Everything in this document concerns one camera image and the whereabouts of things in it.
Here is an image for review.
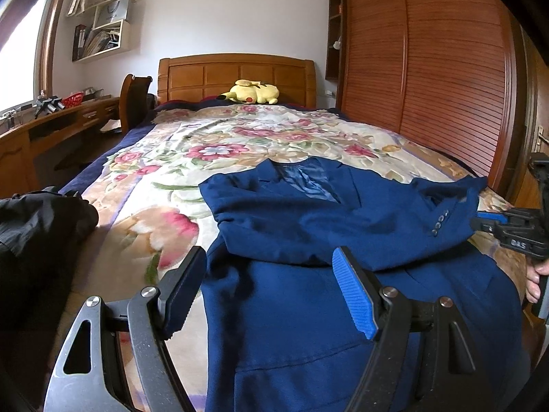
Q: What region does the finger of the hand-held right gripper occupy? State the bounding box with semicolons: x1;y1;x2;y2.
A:
469;210;511;236

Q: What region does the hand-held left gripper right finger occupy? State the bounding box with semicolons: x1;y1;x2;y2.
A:
331;246;526;412

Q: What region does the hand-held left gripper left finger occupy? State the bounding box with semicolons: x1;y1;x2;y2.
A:
43;245;208;412

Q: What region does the blue suit jacket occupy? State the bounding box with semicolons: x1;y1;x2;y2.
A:
198;157;527;412

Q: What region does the person's right hand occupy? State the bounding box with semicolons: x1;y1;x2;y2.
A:
525;259;549;304

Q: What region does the floral blanket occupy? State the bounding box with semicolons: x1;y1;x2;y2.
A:
58;101;537;412

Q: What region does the wooden door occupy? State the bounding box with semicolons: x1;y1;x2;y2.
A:
515;23;549;217

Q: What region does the black cloth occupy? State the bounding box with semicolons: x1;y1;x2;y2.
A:
0;186;100;340

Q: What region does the wooden slatted wardrobe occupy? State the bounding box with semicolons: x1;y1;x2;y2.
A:
325;0;530;209

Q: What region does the wooden chair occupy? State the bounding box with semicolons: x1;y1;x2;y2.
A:
119;74;154;133

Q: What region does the yellow plush toy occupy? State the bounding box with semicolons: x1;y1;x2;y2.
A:
215;79;280;105

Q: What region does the wooden bed headboard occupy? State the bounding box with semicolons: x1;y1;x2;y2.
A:
157;54;318;109

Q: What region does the wooden desk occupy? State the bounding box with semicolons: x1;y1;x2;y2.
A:
0;94;121;200

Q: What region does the black tool on desk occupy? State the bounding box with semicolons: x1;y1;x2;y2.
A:
33;96;66;117

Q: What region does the window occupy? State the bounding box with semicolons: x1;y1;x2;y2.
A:
0;0;58;114

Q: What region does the white paper bag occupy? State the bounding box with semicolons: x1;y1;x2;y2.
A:
93;0;129;31

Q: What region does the white wall shelf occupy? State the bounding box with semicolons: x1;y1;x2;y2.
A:
66;0;142;63

